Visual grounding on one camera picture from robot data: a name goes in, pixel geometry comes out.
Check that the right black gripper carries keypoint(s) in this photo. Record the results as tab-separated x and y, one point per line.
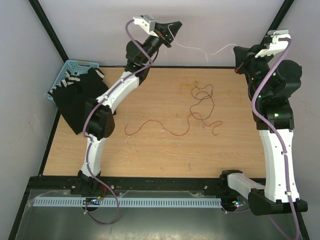
242	53

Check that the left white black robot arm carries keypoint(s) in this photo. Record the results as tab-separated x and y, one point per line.
140	57

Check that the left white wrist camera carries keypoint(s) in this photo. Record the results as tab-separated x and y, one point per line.
147	23

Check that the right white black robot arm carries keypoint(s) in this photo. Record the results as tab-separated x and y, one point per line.
269	90

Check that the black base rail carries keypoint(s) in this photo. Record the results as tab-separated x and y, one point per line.
206	186

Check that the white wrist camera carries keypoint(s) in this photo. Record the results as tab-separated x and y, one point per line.
274	42
147	23

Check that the black white striped cloth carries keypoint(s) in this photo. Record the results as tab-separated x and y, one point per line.
82	81

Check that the light blue slotted cable duct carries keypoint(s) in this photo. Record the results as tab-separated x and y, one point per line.
130	202

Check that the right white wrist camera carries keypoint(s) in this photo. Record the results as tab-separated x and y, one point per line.
274	42

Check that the blue plastic basket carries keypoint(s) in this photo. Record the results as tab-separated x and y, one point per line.
74	66

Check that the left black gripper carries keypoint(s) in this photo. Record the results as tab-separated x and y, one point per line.
162	30

